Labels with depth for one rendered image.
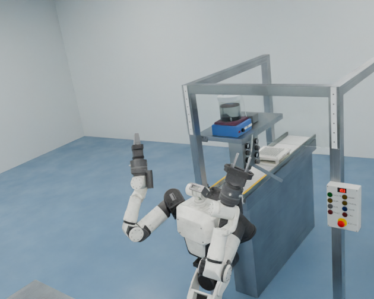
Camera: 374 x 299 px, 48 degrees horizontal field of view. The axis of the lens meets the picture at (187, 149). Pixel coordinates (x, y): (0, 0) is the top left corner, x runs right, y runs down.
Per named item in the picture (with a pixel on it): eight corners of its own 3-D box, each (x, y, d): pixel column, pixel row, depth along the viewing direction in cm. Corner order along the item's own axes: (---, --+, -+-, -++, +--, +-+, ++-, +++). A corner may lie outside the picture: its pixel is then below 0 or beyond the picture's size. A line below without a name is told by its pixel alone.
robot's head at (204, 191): (200, 188, 214) (193, 180, 209) (213, 192, 208) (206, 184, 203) (195, 199, 212) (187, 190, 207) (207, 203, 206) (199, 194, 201)
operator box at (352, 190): (358, 232, 231) (358, 190, 223) (327, 226, 242) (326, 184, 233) (361, 227, 236) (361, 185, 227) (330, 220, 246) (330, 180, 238)
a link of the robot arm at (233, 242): (200, 282, 187) (219, 240, 200) (228, 290, 181) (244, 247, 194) (196, 269, 179) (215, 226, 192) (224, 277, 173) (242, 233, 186)
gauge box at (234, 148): (244, 172, 279) (241, 144, 273) (231, 170, 286) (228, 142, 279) (260, 160, 295) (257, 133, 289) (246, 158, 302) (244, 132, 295)
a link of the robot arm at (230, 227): (221, 203, 176) (215, 235, 175) (241, 207, 178) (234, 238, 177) (216, 201, 182) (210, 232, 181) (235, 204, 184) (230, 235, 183)
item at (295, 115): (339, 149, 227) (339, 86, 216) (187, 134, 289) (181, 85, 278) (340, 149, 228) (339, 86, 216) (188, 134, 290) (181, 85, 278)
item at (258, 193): (247, 211, 295) (246, 199, 292) (213, 204, 312) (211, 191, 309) (316, 148, 390) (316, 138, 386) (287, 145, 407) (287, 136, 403)
